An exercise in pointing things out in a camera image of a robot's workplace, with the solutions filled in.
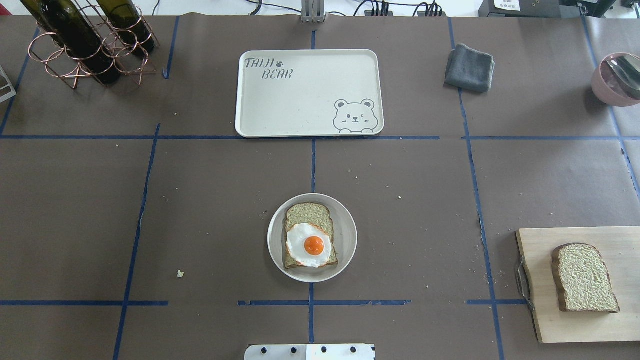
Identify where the fake fried egg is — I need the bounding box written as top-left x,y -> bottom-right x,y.
285,222 -> 333,269

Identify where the metal spoon in bowl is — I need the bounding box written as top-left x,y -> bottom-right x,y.
606,54 -> 640,100

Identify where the white wire cup rack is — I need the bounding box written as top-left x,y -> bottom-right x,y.
0,66 -> 17,103

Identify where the copper wire bottle rack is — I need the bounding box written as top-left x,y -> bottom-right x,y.
27,0 -> 160,89

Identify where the aluminium camera post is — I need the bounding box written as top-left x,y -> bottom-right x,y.
301,0 -> 327,23

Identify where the pink bowl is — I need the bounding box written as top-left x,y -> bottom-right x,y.
591,52 -> 640,107

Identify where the bread slice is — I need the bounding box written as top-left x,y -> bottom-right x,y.
284,202 -> 339,269
551,243 -> 621,313

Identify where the dark green wine bottle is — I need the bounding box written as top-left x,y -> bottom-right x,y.
21,0 -> 121,85

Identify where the bamboo cutting board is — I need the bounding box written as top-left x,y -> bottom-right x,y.
516,226 -> 640,344

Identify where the cream bear serving tray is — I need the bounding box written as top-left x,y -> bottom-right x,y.
235,48 -> 385,138

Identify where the round white plate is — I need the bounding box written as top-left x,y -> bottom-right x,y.
267,193 -> 358,283

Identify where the bread slice on plate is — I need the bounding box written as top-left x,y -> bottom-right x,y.
284,202 -> 339,269

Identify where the folded grey cloth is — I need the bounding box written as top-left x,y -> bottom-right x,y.
444,43 -> 495,93

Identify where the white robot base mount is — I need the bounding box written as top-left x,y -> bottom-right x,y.
244,343 -> 377,360

